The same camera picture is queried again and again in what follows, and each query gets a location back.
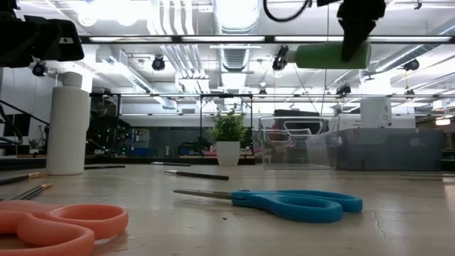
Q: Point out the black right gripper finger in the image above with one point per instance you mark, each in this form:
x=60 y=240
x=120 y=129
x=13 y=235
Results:
x=355 y=35

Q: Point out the green paint bottle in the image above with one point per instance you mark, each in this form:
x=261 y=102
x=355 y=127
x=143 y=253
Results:
x=320 y=55

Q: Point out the white paint bottle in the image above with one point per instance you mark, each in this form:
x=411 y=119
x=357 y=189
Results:
x=67 y=135

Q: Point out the black paintbrush silver ferrule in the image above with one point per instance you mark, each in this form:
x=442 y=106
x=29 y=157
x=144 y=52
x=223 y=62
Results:
x=106 y=166
x=170 y=164
x=202 y=175

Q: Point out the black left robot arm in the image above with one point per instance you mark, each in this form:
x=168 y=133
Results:
x=7 y=7

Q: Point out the black ceiling spotlight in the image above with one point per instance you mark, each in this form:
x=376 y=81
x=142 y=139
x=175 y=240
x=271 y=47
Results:
x=411 y=64
x=279 y=62
x=343 y=89
x=39 y=69
x=158 y=63

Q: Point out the black computer monitor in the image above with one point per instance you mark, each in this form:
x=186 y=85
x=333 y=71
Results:
x=21 y=124

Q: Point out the black overhead crossbar with lights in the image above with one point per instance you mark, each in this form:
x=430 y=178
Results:
x=270 y=39

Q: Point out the small background potted plant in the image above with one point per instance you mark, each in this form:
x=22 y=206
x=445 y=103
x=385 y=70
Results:
x=34 y=144

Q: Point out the smoky grey plastic bin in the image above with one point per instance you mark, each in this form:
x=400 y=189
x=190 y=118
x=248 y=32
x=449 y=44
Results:
x=391 y=149

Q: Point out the person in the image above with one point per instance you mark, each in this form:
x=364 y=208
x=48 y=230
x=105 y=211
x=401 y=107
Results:
x=106 y=131

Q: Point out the clear plastic bin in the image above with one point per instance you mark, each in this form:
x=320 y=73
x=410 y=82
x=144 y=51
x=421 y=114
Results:
x=263 y=156

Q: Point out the blue storage cabinet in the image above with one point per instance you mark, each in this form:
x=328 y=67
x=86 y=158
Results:
x=138 y=149

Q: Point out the green plant in white pot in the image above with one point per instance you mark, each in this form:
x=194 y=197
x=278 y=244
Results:
x=227 y=153

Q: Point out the silver ventilation duct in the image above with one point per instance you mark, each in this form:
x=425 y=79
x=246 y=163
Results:
x=236 y=57

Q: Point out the black aluminium table frame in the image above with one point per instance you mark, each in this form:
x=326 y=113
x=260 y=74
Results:
x=142 y=160

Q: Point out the black background rig frame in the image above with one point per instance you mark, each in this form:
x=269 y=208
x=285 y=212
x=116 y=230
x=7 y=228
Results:
x=200 y=124

